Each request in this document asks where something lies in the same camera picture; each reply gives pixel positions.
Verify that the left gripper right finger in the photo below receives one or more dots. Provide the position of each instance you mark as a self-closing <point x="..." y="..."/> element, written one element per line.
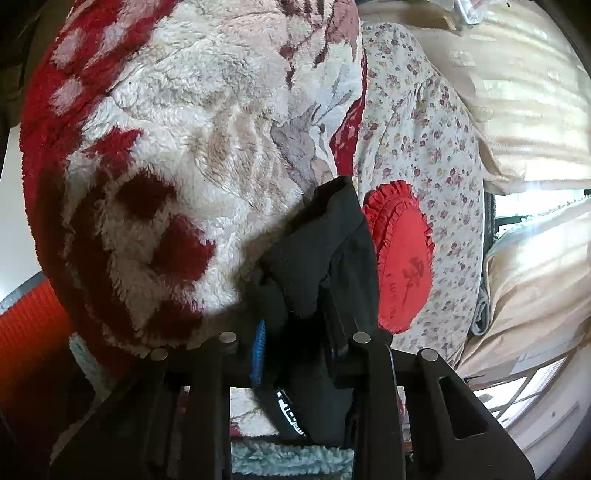
<point x="412" y="416"/>

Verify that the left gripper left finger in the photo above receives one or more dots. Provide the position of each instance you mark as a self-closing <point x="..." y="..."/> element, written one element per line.
<point x="169" y="418"/>

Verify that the black pants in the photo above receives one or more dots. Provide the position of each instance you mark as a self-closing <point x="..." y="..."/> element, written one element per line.
<point x="312" y="291"/>

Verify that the light blue fluffy mat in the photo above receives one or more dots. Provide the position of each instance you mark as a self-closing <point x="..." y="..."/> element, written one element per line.
<point x="250" y="454"/>

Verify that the red heart ruffled pillow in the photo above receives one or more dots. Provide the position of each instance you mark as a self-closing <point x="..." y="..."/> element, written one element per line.
<point x="404" y="250"/>

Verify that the red white floral fleece blanket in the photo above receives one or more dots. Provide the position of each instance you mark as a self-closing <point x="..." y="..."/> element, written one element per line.
<point x="165" y="144"/>

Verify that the small floral print quilt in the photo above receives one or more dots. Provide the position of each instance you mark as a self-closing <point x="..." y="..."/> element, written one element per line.
<point x="415" y="128"/>

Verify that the beige curtain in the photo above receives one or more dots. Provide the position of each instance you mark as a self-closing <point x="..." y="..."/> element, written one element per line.
<point x="528" y="97"/>

